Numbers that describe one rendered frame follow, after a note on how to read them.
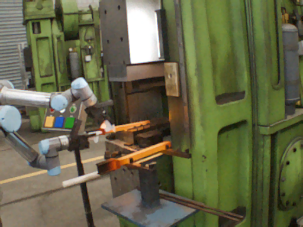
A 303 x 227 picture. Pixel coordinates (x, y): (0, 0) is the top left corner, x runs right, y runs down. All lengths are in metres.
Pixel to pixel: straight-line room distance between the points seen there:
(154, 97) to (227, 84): 0.62
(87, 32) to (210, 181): 5.61
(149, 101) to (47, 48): 4.66
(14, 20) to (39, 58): 3.32
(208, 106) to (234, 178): 0.56
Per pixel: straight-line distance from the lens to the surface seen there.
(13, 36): 9.71
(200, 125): 1.62
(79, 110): 2.19
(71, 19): 6.68
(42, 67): 6.64
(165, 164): 1.83
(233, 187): 2.01
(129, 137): 1.87
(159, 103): 2.26
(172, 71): 1.67
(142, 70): 1.84
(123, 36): 1.78
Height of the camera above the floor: 1.43
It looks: 11 degrees down
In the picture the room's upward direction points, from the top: 5 degrees counter-clockwise
